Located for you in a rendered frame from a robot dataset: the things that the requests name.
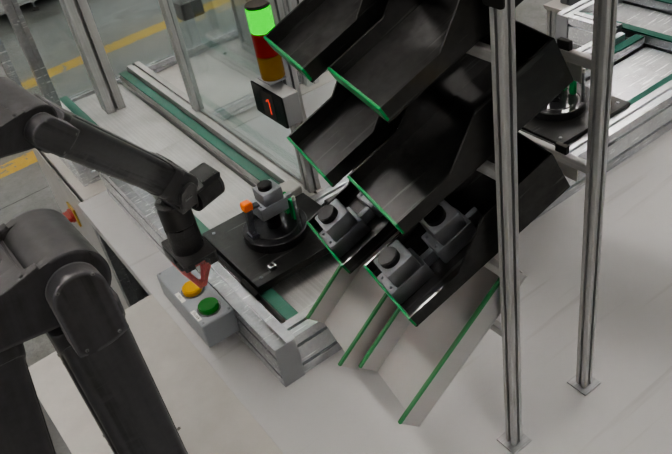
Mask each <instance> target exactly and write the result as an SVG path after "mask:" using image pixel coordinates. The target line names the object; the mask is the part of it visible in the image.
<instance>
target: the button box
mask: <svg viewBox="0 0 672 454"><path fill-rule="evenodd" d="M191 273H192V274H193V275H194V276H195V277H196V278H197V279H200V278H201V274H200V273H199V272H198V271H197V270H196V269H194V270H193V271H191ZM157 278H158V280H159V283H160V285H161V288H162V290H163V293H164V295H165V296H166V297H167V298H168V300H169V301H170V302H171V303H172V304H173V305H174V307H175V308H176V309H177V310H178V311H179V312H180V314H181V315H182V316H183V317H184V318H185V320H186V321H187V322H188V323H189V324H190V325H191V327H192V328H193V329H194V330H195V331H196V332H197V334H198V335H199V336H200V337H201V338H202V340H203V341H204V342H205V343H206V344H207V345H208V347H212V346H214V345H216V344H217V343H219V342H220V341H222V340H224V339H225V338H227V337H229V336H230V335H232V334H234V333H235V332H237V331H238V330H240V328H239V325H238V322H237V319H236V316H235V313H234V310H233V308H232V307H231V306H230V305H229V304H228V303H227V302H226V301H225V300H224V299H223V298H222V296H221V295H220V294H219V293H218V292H217V291H216V290H215V289H214V288H213V287H212V286H211V285H210V284H209V283H207V285H206V286H205V287H203V289H202V291H201V292H200V293H199V294H198V295H196V296H193V297H187V296H185V295H184V294H183V292H182V286H183V285H184V284H185V283H186V282H188V281H190V280H189V279H188V278H187V277H185V276H184V275H183V274H182V273H181V272H180V271H179V270H178V269H177V268H176V267H175V266H174V265H173V266H171V267H169V268H167V269H165V270H164V271H162V272H160V273H158V274H157ZM208 297H213V298H216V299H217V300H218V303H219V308H218V310H217V311H216V312H214V313H213V314H210V315H202V314H201V313H200V312H199V310H198V304H199V302H200V301H201V300H203V299H205V298H208Z"/></svg>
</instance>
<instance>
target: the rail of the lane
mask: <svg viewBox="0 0 672 454"><path fill-rule="evenodd" d="M100 175H101V177H102V180H103V182H104V185H105V187H106V188H107V192H108V194H109V196H110V197H111V198H112V199H113V200H114V201H115V202H116V203H117V204H118V206H119V207H120V208H121V209H122V210H123V211H124V212H125V213H126V214H127V215H128V216H129V218H130V219H131V220H132V221H133V222H134V223H135V224H136V225H137V226H138V227H139V228H140V229H141V231H142V232H143V233H144V234H145V235H146V236H147V237H148V238H149V239H150V240H151V241H152V243H153V244H154V245H155V246H156V247H157V248H158V249H159V250H160V251H161V252H162V253H163V255H164V256H165V257H166V258H167V259H168V260H169V261H170V262H171V260H170V259H169V258H168V257H167V256H166V255H165V252H164V250H163V248H162V244H161V242H162V241H164V240H166V239H167V236H166V234H165V231H164V228H163V226H162V224H161V221H160V219H159V216H158V213H157V211H156V208H155V206H154V204H155V201H156V200H155V199H154V198H153V197H152V196H151V195H150V194H149V193H148V192H147V191H145V190H143V189H141V188H138V187H136V186H133V185H131V184H128V183H126V182H123V181H121V180H118V179H116V178H113V177H111V176H108V175H106V174H103V173H101V172H100ZM171 263H172V262H171ZM240 282H241V284H240V283H239V282H238V281H237V280H236V279H235V278H234V277H233V276H232V275H231V274H230V273H229V272H228V271H227V270H226V269H225V268H224V267H223V266H222V265H221V264H220V263H219V262H218V261H217V262H215V263H214V264H212V265H211V268H210V271H209V277H208V283H209V284H210V285H211V286H212V287H213V288H214V289H215V290H216V291H217V292H218V293H219V294H220V295H221V296H222V298H223V299H224V300H225V301H226V302H227V303H228V304H229V305H230V306H231V307H232V308H233V310H234V313H235V316H236V319H237V322H238V325H239V328H240V330H238V331H237V332H235V333H236V334H237V335H238V336H239V337H240V339H241V340H242V341H243V342H244V343H245V344H246V345H247V346H248V347H249V348H250V349H251V351H252V352H253V353H254V354H255V355H256V356H257V357H258V358H259V359H260V360H261V361H262V362H263V364H264V365H265V366H266V367H267V368H268V369H269V370H270V371H271V372H272V373H273V374H274V376H275V377H276V378H277V379H278V380H279V381H280V382H281V383H282V384H283V385H284V386H285V387H287V386H289V385H290V384H292V383H293V382H295V381H296V380H298V379H299V378H301V377H302V376H304V375H305V371H304V368H303V364H302V360H301V357H300V353H299V350H298V346H297V342H296V339H295V337H294V336H293V335H292V334H291V333H290V332H289V331H288V330H287V329H286V328H285V327H284V326H283V325H282V324H281V323H280V322H279V321H278V320H277V319H276V318H275V317H274V316H273V315H272V314H271V313H270V312H269V311H268V310H267V309H266V308H265V307H264V306H263V305H262V304H261V303H260V302H259V300H261V298H260V294H259V293H258V292H257V291H256V290H255V289H254V288H253V287H252V286H251V285H250V284H249V283H248V282H247V281H246V280H245V279H242V280H241V281H240Z"/></svg>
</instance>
